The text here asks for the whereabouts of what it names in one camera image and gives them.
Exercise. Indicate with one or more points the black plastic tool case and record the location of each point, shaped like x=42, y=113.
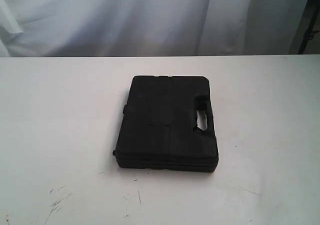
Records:
x=168, y=124

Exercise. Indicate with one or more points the white backdrop curtain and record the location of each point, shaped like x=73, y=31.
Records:
x=136, y=28

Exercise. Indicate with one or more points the black metal stand pole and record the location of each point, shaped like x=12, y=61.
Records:
x=310, y=33

